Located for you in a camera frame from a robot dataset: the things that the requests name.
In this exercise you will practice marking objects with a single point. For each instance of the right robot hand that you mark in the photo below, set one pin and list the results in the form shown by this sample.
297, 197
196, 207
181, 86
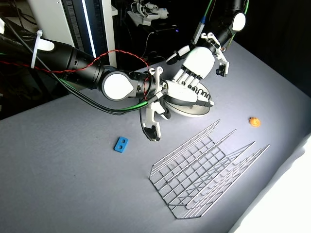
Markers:
182, 93

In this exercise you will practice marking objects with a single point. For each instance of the black box with blue light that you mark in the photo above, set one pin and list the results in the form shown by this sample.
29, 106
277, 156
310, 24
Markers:
165, 30

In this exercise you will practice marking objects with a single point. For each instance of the blue block with two holes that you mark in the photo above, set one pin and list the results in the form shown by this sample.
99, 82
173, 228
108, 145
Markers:
123, 143

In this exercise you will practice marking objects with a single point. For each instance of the small orange toy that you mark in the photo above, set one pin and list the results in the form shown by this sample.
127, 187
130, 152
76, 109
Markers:
255, 122

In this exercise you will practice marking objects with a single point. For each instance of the spare white robot hand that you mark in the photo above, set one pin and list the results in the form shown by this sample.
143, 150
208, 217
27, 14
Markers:
145, 14

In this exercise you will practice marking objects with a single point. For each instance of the white black robot column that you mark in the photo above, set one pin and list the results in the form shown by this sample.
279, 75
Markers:
53, 21

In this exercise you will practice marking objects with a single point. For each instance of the white zip tie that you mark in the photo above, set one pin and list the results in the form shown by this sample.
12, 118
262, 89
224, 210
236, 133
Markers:
36, 48

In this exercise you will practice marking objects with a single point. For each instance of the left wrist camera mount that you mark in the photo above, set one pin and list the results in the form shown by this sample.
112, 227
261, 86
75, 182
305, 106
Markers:
222, 58

